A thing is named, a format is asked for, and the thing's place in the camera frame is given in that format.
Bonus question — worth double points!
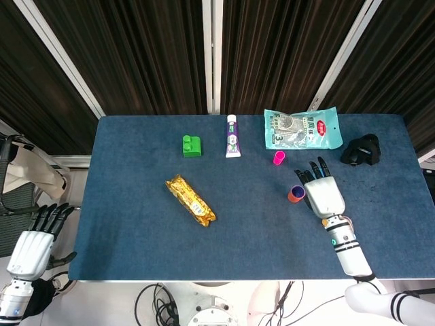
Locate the orange plastic cup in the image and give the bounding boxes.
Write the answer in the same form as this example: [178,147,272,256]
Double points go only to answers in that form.
[287,185,306,204]

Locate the green toy building block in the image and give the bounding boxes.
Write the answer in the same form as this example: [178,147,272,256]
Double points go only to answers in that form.
[181,134,205,158]

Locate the black clip object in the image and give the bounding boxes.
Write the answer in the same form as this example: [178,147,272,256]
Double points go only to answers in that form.
[341,134,383,167]

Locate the black fabric sleeve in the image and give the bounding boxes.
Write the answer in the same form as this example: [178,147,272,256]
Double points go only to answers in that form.
[20,278,56,320]

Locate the teal dishcloth package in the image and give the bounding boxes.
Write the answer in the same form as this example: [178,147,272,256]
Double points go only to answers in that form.
[264,106,344,151]

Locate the black cable bundle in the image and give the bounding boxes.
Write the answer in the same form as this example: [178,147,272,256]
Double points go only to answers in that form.
[134,282,181,326]

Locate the white tote bag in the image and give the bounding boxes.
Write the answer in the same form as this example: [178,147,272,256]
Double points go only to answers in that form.
[1,144,71,201]

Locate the gold foil snack packet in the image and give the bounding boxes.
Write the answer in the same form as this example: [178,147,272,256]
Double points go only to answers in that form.
[164,174,218,229]

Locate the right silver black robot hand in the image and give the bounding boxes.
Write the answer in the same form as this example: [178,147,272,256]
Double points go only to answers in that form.
[294,156,346,219]

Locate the dark brown curtain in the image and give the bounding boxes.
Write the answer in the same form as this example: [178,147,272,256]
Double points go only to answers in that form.
[0,0,435,157]

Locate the black mesh chair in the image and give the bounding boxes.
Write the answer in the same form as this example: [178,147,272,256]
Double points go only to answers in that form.
[0,134,47,259]

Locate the white partition frame post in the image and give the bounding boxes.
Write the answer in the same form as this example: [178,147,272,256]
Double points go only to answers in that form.
[202,0,224,115]
[13,0,106,119]
[307,0,375,113]

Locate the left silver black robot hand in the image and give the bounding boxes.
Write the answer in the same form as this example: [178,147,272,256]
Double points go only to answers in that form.
[6,203,77,281]

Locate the pinkish white body cover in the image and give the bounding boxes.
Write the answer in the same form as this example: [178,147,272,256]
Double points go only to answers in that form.
[246,280,290,326]

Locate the thin black cable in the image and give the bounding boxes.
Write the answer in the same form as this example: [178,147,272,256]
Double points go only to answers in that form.
[264,280,347,326]

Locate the white purple toothpaste tube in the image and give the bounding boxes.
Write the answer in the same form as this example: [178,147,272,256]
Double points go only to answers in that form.
[224,114,243,159]

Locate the blue fabric table cover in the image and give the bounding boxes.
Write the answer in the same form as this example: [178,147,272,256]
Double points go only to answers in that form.
[67,113,435,283]

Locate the round white robot base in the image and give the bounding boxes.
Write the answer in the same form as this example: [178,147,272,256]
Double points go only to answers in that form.
[186,280,238,326]

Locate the white black shoe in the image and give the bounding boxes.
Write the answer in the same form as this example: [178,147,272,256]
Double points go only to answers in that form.
[52,271,76,295]

